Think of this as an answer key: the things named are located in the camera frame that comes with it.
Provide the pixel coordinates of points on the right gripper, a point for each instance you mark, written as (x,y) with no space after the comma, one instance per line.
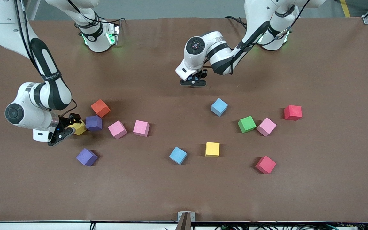
(65,122)

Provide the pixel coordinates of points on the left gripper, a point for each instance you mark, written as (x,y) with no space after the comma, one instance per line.
(202,75)

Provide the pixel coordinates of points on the yellow foam cube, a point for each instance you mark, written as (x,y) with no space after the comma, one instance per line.
(80,128)
(212,149)

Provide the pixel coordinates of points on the blue foam cube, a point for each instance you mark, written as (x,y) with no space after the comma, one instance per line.
(219,107)
(178,155)

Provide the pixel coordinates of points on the purple foam cube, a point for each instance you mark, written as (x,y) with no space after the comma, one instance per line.
(94,123)
(87,157)

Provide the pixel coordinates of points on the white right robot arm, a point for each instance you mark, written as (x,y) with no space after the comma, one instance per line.
(53,92)

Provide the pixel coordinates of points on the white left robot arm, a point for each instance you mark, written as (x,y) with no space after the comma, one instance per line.
(222,51)

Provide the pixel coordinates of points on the orange foam cube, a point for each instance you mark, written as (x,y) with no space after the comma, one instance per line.
(100,108)

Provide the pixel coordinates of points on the pink foam cube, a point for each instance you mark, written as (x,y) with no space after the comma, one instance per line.
(141,128)
(266,126)
(117,129)

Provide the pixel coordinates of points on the green foam cube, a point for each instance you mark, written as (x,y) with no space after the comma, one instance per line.
(247,124)

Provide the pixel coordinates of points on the silver connector box green light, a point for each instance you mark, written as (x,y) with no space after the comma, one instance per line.
(113,33)

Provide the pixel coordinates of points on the rose red foam cube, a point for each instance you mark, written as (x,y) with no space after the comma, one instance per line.
(265,164)

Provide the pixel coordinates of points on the brown table mat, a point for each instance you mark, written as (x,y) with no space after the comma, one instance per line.
(184,191)

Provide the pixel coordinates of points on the grey metal bracket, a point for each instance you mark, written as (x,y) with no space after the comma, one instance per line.
(180,217)

